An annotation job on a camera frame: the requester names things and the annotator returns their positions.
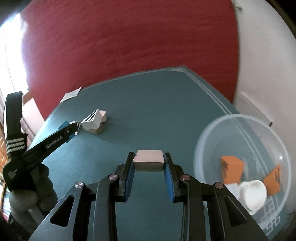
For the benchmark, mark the green table mat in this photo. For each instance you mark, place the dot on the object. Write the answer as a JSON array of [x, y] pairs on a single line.
[[150, 111]]

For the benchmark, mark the clear plastic bowl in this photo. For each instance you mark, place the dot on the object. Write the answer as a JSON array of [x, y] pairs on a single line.
[[208, 143]]

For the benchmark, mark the person's left hand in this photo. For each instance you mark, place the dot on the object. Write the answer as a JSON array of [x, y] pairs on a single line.
[[44, 185]]

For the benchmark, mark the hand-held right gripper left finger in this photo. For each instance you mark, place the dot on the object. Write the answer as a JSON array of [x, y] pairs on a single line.
[[129, 178]]

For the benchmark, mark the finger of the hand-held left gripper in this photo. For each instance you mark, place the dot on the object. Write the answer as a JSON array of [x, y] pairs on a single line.
[[63, 125], [72, 129]]

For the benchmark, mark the small white striped wedge block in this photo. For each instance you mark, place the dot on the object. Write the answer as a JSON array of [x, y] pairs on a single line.
[[78, 132]]

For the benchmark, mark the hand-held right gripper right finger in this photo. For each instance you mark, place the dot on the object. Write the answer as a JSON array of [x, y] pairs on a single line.
[[170, 183]]

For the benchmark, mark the large white striped wedge block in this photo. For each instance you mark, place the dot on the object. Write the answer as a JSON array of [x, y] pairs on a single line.
[[97, 118]]

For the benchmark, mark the plain wooden block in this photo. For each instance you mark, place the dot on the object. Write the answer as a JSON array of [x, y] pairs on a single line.
[[97, 131], [148, 160], [103, 115]]

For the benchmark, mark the red quilted blanket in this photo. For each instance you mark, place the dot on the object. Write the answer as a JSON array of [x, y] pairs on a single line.
[[127, 34]]

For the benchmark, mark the orange striped wedge block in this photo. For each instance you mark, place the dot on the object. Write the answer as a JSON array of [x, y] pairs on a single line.
[[271, 183], [231, 169]]

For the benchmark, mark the grey paper card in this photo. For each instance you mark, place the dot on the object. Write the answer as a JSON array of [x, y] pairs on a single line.
[[70, 94]]

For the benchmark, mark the white charger plug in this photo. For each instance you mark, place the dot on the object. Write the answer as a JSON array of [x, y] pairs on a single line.
[[233, 188]]

